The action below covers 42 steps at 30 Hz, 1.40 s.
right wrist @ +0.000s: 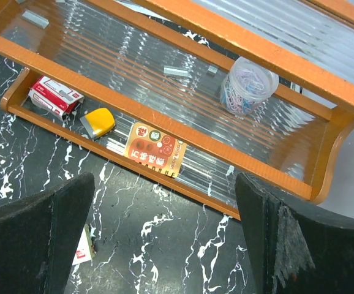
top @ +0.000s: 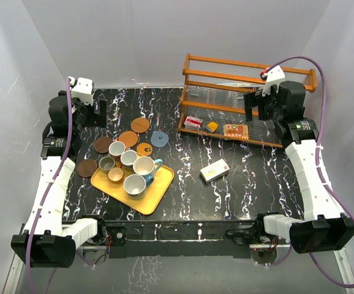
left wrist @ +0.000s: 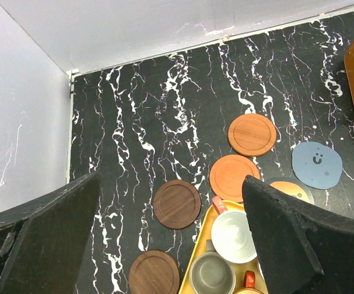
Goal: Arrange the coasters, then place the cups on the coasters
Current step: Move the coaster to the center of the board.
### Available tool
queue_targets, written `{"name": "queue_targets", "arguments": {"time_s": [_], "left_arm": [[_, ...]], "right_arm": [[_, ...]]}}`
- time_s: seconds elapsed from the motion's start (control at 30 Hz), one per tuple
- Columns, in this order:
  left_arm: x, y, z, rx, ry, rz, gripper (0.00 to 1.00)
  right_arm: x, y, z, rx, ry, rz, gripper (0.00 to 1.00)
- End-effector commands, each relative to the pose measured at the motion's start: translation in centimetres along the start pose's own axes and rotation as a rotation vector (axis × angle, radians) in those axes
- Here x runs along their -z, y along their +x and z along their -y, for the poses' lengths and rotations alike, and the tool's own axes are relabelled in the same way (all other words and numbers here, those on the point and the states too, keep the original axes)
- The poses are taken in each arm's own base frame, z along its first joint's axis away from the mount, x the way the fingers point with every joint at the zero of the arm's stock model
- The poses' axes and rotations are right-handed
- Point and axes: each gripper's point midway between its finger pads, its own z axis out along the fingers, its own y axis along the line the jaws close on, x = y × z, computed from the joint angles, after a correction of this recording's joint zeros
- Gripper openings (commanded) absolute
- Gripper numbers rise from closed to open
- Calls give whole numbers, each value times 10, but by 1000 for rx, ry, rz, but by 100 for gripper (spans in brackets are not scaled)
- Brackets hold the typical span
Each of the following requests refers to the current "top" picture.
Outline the yellow tray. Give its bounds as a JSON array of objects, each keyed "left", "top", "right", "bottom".
[{"left": 91, "top": 165, "right": 175, "bottom": 215}]

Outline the blue silicone coaster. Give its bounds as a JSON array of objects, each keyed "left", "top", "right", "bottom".
[{"left": 151, "top": 131, "right": 169, "bottom": 148}]

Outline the purple cable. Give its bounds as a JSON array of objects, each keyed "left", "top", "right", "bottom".
[
  {"left": 25, "top": 76, "right": 110, "bottom": 294},
  {"left": 264, "top": 56, "right": 354, "bottom": 288}
]

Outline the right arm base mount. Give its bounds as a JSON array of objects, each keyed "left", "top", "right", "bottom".
[{"left": 225, "top": 213, "right": 292, "bottom": 267}]

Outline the red white box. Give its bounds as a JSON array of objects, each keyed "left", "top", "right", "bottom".
[{"left": 183, "top": 116, "right": 203, "bottom": 130}]

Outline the dark wooden coaster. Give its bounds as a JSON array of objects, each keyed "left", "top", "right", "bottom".
[
  {"left": 94, "top": 137, "right": 113, "bottom": 154},
  {"left": 77, "top": 159, "right": 98, "bottom": 178}
]

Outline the orange snack packet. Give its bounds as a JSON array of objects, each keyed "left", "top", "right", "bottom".
[{"left": 224, "top": 124, "right": 249, "bottom": 140}]

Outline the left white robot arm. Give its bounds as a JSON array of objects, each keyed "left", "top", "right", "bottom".
[{"left": 11, "top": 91, "right": 108, "bottom": 268}]

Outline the orange silicone coaster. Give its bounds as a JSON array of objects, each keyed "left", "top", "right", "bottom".
[{"left": 136, "top": 142, "right": 153, "bottom": 156}]

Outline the grey cup white inside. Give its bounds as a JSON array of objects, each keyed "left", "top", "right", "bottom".
[{"left": 123, "top": 174, "right": 146, "bottom": 200}]

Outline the light wooden coaster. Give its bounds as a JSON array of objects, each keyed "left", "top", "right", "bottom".
[
  {"left": 131, "top": 118, "right": 150, "bottom": 134},
  {"left": 118, "top": 130, "right": 138, "bottom": 148}
]

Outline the small orange cup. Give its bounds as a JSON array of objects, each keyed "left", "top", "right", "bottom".
[{"left": 108, "top": 167, "right": 124, "bottom": 184}]

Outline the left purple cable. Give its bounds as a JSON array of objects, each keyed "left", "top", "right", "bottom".
[{"left": 25, "top": 76, "right": 110, "bottom": 294}]

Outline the brown white cup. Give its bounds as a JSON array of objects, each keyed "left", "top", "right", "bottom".
[{"left": 108, "top": 141, "right": 126, "bottom": 160}]

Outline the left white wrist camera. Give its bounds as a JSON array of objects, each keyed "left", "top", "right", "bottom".
[{"left": 71, "top": 77, "right": 94, "bottom": 106}]

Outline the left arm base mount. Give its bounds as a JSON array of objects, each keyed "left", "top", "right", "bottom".
[{"left": 74, "top": 214, "right": 127, "bottom": 270}]

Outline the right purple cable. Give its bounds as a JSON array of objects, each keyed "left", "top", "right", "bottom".
[{"left": 264, "top": 56, "right": 354, "bottom": 288}]

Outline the blue mug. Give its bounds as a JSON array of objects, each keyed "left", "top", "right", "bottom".
[{"left": 133, "top": 156, "right": 163, "bottom": 186}]

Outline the yellow grey sponge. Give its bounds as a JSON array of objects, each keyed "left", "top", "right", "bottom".
[{"left": 205, "top": 121, "right": 219, "bottom": 134}]

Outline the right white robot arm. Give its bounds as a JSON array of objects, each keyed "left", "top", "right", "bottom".
[{"left": 244, "top": 81, "right": 354, "bottom": 254}]

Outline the dark wooden coaster upper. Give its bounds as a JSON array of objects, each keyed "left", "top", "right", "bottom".
[{"left": 94, "top": 137, "right": 113, "bottom": 154}]

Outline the grey green cup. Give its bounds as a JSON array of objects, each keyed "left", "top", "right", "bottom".
[{"left": 99, "top": 156, "right": 116, "bottom": 173}]

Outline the dark wooden coaster lower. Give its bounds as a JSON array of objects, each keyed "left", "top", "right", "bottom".
[{"left": 77, "top": 159, "right": 98, "bottom": 178}]

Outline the orange wooden shelf rack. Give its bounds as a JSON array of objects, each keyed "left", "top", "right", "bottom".
[{"left": 178, "top": 54, "right": 318, "bottom": 148}]

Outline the white yellow box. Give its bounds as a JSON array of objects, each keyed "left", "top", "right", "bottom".
[{"left": 200, "top": 159, "right": 230, "bottom": 184}]

